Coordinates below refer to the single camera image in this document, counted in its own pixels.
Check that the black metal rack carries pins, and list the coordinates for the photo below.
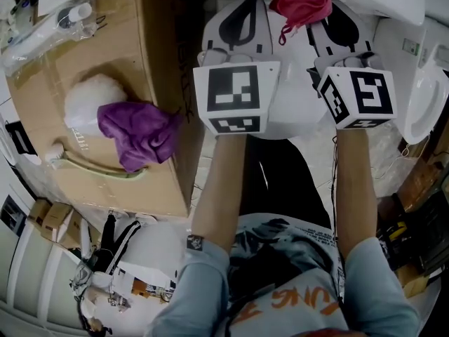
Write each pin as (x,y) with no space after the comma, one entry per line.
(421,230)

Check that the white toilet with green label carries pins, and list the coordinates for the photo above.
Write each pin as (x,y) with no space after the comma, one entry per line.
(424,111)

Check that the person's right forearm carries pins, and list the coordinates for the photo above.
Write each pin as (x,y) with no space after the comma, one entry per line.
(356,188)

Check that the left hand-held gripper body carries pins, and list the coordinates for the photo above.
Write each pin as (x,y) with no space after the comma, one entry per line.
(235,93)

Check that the pink cloth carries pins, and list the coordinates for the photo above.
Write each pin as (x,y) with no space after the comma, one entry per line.
(298,2)

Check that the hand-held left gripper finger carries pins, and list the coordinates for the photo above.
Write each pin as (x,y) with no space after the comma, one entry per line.
(214,26)
(264,26)

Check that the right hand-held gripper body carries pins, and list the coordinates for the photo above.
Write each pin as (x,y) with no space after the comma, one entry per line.
(365,97)

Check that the black trousers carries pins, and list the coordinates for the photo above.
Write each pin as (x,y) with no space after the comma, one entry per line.
(287,181)

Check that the person's left forearm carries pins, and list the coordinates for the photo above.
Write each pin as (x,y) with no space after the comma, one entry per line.
(221,188)

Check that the white fluffy puff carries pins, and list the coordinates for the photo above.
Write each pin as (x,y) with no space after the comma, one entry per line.
(87,97)

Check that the purple cloth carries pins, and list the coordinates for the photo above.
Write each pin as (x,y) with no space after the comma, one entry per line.
(140,132)

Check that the large cardboard box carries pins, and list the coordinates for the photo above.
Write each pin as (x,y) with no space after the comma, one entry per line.
(105,47)

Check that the wooden platform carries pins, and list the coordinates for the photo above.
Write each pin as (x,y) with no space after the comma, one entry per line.
(424,174)

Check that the light blue printed shirt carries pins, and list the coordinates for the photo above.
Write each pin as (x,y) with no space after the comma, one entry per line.
(280,304)

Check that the small cardboard box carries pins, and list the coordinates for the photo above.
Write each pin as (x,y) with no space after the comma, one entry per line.
(61,225)
(38,214)

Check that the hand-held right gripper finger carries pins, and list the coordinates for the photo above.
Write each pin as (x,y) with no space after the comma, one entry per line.
(363,37)
(317,42)

